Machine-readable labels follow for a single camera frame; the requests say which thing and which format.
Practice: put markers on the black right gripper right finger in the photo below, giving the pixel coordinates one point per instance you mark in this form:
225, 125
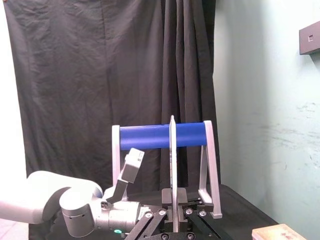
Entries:
183, 198

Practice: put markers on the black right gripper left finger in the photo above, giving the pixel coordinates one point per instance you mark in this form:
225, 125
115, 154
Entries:
167, 198

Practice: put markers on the thin clear glass thermometer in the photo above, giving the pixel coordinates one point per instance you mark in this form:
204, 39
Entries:
173, 160

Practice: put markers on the grey rack with blue bar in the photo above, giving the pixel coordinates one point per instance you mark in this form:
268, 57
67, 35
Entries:
150, 138

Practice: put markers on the black table cloth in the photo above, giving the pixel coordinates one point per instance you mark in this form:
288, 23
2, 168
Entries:
240, 210

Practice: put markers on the pale wooden block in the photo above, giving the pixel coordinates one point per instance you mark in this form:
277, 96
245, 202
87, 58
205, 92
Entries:
277, 233

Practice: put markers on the black hanging curtain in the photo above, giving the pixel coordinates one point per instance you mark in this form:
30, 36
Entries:
75, 75

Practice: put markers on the dark box on wall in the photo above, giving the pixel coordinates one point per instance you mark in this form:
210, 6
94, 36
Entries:
310, 37

